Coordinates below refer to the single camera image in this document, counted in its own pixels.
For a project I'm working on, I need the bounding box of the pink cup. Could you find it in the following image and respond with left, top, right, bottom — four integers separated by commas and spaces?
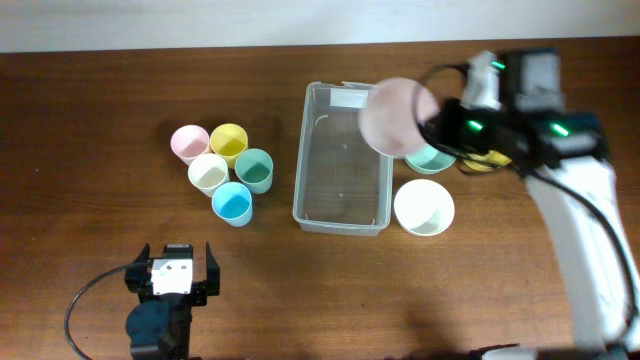
170, 125, 211, 165

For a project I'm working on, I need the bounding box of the pink bowl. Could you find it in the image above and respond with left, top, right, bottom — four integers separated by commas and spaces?
358, 77, 439, 158

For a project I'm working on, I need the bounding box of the yellow cup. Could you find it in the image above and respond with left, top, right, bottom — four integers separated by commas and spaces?
209, 123, 249, 169

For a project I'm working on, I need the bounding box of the green cup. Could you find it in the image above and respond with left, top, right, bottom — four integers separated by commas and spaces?
235, 148, 274, 194

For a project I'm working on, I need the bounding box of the cream cup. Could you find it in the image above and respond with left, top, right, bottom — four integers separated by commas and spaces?
188, 153, 230, 198

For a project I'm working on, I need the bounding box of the yellow bowl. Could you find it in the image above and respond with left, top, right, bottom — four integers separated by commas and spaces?
463, 150, 512, 172

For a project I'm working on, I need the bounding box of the black cable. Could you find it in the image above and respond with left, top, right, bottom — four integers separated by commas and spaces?
64, 263, 136, 360
417, 62, 640, 331

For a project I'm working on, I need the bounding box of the white bowl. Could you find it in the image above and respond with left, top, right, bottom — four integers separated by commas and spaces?
393, 179, 455, 236

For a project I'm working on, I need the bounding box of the left black cable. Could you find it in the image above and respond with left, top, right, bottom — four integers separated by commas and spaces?
64, 263, 136, 360

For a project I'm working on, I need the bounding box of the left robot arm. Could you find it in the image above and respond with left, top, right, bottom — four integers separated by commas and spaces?
124, 244, 221, 359

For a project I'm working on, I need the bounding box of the blue cup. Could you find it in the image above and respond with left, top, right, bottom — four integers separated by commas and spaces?
212, 182, 253, 227

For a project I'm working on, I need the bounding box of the clear plastic container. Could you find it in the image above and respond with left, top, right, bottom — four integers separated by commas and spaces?
293, 82, 393, 236

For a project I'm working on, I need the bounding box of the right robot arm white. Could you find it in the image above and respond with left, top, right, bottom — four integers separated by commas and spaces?
416, 48, 639, 359

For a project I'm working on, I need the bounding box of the right black cable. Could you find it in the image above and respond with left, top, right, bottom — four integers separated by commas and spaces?
417, 62, 640, 331

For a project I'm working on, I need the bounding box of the green bowl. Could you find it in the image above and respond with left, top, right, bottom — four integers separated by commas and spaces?
405, 145, 456, 175

